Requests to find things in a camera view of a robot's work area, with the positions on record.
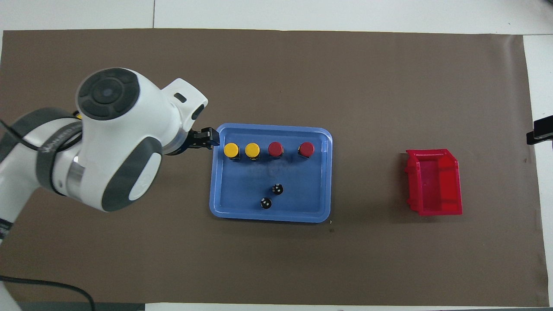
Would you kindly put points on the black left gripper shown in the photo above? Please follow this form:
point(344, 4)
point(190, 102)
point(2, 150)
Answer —
point(188, 141)

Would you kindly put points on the yellow push button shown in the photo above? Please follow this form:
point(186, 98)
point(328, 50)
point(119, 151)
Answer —
point(252, 150)
point(231, 150)

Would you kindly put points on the red push button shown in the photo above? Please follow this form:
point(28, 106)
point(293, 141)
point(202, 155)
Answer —
point(306, 149)
point(275, 149)

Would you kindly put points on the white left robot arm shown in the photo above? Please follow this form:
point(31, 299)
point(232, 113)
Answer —
point(112, 142)

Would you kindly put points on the blue plastic tray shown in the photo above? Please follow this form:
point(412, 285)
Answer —
point(242, 185)

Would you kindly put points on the black push button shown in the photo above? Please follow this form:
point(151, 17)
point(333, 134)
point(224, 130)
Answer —
point(278, 188)
point(266, 203)

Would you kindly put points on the brown paper table mat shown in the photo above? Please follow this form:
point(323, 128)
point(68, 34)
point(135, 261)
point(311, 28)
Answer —
point(276, 77)

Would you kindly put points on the red plastic storage bin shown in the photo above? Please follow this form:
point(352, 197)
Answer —
point(436, 185)

